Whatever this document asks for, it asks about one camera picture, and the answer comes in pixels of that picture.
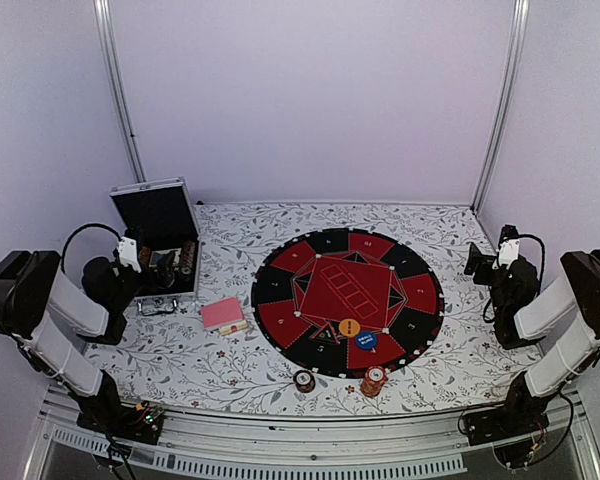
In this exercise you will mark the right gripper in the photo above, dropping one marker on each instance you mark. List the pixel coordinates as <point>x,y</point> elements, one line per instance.
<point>476,259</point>

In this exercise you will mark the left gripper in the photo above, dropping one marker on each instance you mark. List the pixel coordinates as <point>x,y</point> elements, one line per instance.
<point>164,270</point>

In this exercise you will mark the blue small blind button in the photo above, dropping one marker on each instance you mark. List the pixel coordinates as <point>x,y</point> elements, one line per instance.
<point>366,341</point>

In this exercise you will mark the orange poker chip stack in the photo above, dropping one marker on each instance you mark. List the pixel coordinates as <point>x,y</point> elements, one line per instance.
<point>373,381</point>

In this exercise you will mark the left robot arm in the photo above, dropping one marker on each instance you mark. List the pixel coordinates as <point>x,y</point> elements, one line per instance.
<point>36,295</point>

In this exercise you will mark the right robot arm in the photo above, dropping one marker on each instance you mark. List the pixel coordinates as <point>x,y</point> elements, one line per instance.
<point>522,312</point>

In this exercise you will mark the aluminium poker case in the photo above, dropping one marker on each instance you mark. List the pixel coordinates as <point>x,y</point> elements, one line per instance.
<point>160,217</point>

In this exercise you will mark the red playing card deck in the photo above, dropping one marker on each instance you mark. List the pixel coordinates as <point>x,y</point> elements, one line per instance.
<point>223,313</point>

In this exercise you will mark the floral table cloth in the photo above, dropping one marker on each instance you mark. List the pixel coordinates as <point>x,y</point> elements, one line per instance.
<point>167,356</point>

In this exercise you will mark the round red black poker mat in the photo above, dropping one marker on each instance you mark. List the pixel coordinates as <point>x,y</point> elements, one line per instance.
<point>308,285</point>

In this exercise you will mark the dark poker chip stack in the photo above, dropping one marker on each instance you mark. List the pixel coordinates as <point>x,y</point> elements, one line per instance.
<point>304,381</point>

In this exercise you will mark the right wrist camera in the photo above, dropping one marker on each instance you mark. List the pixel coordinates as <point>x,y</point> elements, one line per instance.
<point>508,252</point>

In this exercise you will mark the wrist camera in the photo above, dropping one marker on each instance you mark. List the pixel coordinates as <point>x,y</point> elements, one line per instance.
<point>127,253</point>
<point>508,252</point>

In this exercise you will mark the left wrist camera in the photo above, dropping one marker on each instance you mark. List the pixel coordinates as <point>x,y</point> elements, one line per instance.
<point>127,253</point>

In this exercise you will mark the front aluminium rail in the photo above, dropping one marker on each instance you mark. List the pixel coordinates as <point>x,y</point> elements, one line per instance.
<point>214,445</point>

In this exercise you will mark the right aluminium frame post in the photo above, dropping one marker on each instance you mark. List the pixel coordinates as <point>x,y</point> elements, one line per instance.
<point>513,59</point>

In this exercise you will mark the aluminium frame post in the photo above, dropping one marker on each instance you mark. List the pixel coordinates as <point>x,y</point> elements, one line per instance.
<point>106,36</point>
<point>513,59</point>

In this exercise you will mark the left aluminium frame post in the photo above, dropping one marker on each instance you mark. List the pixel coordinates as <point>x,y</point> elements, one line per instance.
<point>106,36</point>

